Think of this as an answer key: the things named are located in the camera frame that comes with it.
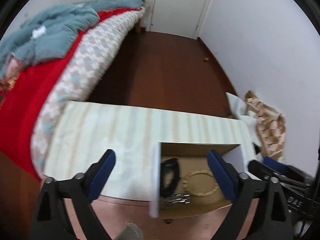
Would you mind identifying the tan beaded bracelet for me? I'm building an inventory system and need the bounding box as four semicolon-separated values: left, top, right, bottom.
181;169;220;197

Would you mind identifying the pink table mat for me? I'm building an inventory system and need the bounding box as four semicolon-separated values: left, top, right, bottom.
39;174;246;240

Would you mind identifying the white door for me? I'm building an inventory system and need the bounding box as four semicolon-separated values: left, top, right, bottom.
149;0;210;39

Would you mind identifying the white wrapping paper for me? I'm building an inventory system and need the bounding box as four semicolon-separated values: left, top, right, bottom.
226;92;263;162

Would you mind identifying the blue-grey blanket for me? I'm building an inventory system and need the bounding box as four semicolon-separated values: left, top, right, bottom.
1;0;144;78

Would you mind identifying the striped pale table cloth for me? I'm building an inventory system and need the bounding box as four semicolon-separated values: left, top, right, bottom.
42;101;255;201

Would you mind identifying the red bed sheet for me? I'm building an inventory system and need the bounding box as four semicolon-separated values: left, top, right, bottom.
0;6;141;183

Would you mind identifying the checkered white quilt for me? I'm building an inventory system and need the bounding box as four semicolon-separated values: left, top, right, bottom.
30;5;145;177

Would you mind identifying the white cardboard box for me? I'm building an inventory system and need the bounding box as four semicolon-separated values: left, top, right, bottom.
149;142;256;219

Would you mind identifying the black bracelet in box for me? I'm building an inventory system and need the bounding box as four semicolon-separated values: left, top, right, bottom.
159;157;181;198

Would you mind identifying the brown patterned paper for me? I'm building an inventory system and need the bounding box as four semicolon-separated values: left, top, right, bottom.
245;90;286;160

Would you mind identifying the dark grey fuzzy fabric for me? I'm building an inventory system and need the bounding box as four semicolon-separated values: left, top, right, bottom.
115;220;144;240

